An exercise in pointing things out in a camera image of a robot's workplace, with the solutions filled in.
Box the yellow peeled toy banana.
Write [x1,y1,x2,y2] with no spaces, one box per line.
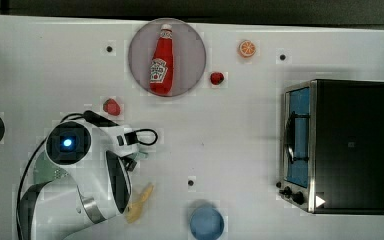
[125,184,154,224]

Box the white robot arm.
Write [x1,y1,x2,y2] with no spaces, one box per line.
[15,110,156,240]

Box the blue mug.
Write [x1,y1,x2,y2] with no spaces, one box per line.
[189,203,225,240]

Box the red toy strawberry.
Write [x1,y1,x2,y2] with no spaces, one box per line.
[210,72,224,85]

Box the red ketchup bottle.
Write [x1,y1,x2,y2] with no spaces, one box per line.
[149,24,174,95]

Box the green small cup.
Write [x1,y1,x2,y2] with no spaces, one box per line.
[127,151,148,161]

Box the red toy fruit piece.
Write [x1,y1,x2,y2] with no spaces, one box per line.
[103,98,121,116]

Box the orange slice toy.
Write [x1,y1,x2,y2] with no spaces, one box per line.
[238,40,256,58]

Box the silver toaster oven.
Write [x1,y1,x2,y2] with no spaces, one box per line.
[276,79,384,215]

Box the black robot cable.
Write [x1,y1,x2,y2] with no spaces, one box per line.
[15,112,84,240]

